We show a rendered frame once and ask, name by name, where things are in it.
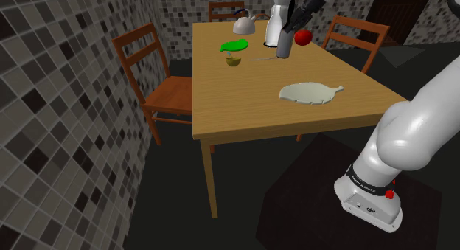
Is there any small olive bowl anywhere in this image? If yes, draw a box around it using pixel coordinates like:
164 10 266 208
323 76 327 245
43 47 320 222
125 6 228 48
225 52 243 68

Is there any brown wooden chair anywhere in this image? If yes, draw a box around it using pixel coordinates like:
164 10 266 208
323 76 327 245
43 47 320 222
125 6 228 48
321 15 391 75
111 22 195 147
209 0 246 24

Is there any silver kettle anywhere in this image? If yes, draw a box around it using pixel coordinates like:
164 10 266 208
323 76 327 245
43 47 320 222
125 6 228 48
232 8 271 35

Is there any green leaf-shaped plate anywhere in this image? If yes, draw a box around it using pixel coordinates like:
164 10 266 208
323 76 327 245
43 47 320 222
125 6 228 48
219 38 249 53

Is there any wooden dining table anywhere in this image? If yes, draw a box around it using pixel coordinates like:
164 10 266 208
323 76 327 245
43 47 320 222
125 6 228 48
191 19 409 220

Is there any red apple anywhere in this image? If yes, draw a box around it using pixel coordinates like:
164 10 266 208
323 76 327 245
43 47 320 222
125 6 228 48
293 29 313 47

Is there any white leaf-shaped plate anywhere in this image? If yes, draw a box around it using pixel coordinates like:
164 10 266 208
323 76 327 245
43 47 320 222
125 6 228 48
279 82 345 106

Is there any grey cylindrical cup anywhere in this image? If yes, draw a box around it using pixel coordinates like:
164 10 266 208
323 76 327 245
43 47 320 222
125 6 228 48
275 27 296 59

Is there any dark wooden door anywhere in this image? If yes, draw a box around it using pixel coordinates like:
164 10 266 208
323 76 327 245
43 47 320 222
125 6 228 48
358 0 433 48

